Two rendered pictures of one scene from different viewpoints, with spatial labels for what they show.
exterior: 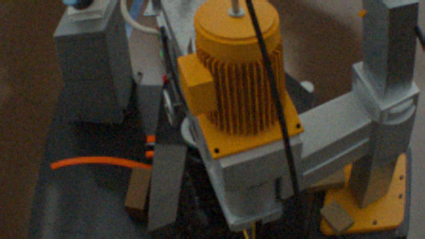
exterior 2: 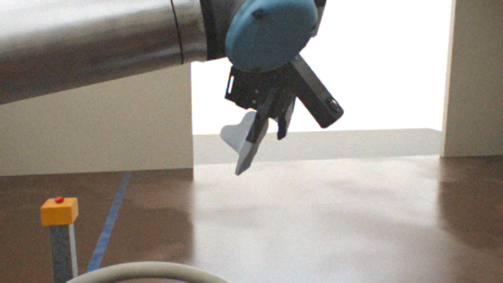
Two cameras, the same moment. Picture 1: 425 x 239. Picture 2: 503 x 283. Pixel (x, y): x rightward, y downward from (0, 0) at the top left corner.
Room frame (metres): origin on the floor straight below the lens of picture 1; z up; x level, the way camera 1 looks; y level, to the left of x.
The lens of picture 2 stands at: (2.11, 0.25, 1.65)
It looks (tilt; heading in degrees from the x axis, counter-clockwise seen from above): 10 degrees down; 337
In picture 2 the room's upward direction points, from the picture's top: straight up
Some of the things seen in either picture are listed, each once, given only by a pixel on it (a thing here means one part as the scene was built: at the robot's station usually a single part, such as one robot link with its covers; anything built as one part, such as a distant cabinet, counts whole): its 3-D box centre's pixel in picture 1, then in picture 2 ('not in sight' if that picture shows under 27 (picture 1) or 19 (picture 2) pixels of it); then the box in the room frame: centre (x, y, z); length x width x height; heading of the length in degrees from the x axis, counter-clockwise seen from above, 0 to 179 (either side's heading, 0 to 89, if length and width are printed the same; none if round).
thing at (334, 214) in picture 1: (337, 215); not in sight; (1.46, -0.51, 0.80); 0.20 x 0.10 x 0.05; 24
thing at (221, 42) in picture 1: (236, 64); not in sight; (1.38, -0.08, 1.90); 0.31 x 0.28 x 0.40; 101
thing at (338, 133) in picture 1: (352, 127); not in sight; (1.53, -0.53, 1.36); 0.74 x 0.34 x 0.25; 108
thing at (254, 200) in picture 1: (249, 180); not in sight; (1.38, -0.10, 1.34); 0.19 x 0.19 x 0.20
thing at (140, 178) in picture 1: (139, 193); not in sight; (2.27, 0.46, 0.07); 0.30 x 0.12 x 0.12; 165
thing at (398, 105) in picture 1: (384, 111); not in sight; (1.59, -0.71, 1.36); 0.35 x 0.35 x 0.41
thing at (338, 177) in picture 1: (325, 178); not in sight; (1.70, -0.48, 0.81); 0.20 x 0.10 x 0.05; 85
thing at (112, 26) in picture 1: (93, 57); not in sight; (3.11, 0.71, 0.43); 0.50 x 0.50 x 0.85; 77
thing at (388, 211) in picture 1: (368, 190); not in sight; (1.59, -0.71, 0.76); 0.49 x 0.49 x 0.05; 77
